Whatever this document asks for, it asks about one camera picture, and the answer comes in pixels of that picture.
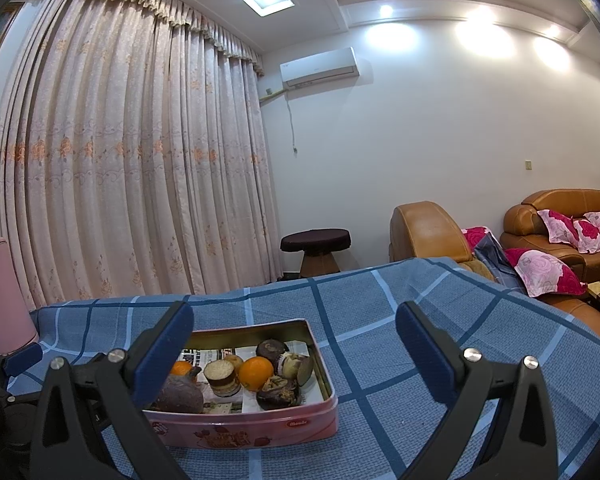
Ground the cut sweet potato piece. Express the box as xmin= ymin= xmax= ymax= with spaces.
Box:
xmin=203 ymin=360 xmax=242 ymax=397

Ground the pink electric kettle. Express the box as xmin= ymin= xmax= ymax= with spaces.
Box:
xmin=0 ymin=237 xmax=38 ymax=356

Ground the air conditioner pipe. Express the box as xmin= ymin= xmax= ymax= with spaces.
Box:
xmin=259 ymin=86 xmax=287 ymax=107

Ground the white air conditioner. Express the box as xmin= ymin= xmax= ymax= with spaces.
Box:
xmin=280 ymin=47 xmax=360 ymax=88

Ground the square ceiling light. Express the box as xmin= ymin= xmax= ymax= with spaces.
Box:
xmin=243 ymin=0 xmax=296 ymax=16

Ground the large orange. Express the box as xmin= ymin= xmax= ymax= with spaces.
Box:
xmin=238 ymin=356 xmax=275 ymax=392

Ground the pink tin box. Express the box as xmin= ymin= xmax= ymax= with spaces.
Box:
xmin=142 ymin=318 xmax=339 ymax=451

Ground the blue grey cloth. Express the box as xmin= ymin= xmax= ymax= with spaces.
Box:
xmin=472 ymin=231 xmax=526 ymax=291

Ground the pink floral pillow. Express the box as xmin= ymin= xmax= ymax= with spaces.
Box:
xmin=460 ymin=226 xmax=491 ymax=251
xmin=572 ymin=211 xmax=600 ymax=254
xmin=536 ymin=209 xmax=586 ymax=247
xmin=502 ymin=247 xmax=588 ymax=298

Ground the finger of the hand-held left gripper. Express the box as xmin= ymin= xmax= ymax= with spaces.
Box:
xmin=0 ymin=344 xmax=44 ymax=380

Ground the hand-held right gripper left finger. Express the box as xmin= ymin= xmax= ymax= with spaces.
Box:
xmin=29 ymin=301 xmax=196 ymax=480

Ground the brown leather sofa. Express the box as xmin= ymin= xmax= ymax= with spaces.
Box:
xmin=500 ymin=189 xmax=600 ymax=283

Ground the floral cream curtain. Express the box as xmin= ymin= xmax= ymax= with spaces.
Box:
xmin=0 ymin=0 xmax=283 ymax=308

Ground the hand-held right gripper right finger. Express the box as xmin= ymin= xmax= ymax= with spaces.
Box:
xmin=395 ymin=301 xmax=573 ymax=480

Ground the brown leather armchair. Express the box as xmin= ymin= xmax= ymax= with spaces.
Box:
xmin=389 ymin=201 xmax=600 ymax=350

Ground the blue plaid cloth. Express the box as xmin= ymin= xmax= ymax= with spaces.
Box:
xmin=0 ymin=256 xmax=600 ymax=480

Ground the purple-skinned cut fruit piece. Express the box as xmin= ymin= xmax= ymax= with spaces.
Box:
xmin=275 ymin=351 xmax=315 ymax=385

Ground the dark round stool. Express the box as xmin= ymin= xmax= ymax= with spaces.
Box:
xmin=280 ymin=228 xmax=351 ymax=279

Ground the air conditioner power cable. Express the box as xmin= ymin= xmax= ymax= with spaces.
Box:
xmin=287 ymin=97 xmax=300 ymax=155

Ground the newspaper lining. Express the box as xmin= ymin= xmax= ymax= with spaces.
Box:
xmin=177 ymin=341 xmax=311 ymax=415

